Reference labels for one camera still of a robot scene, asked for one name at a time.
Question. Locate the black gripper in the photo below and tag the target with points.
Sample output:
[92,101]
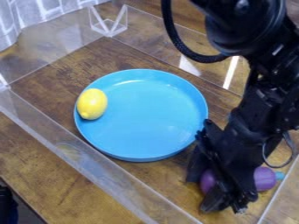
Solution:
[232,158]

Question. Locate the purple toy eggplant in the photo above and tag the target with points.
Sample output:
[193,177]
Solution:
[266,179]

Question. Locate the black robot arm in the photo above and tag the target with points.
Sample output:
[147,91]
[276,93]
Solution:
[251,28]

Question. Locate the blue round tray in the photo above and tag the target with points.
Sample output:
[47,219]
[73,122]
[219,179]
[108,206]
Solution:
[155,112]

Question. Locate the yellow toy lemon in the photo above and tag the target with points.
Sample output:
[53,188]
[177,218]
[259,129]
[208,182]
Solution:
[92,104]

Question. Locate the white patterned curtain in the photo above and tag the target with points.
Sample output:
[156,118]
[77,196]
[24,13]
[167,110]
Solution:
[21,13]

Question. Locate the clear acrylic enclosure wall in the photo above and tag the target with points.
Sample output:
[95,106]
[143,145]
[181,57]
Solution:
[71,183]

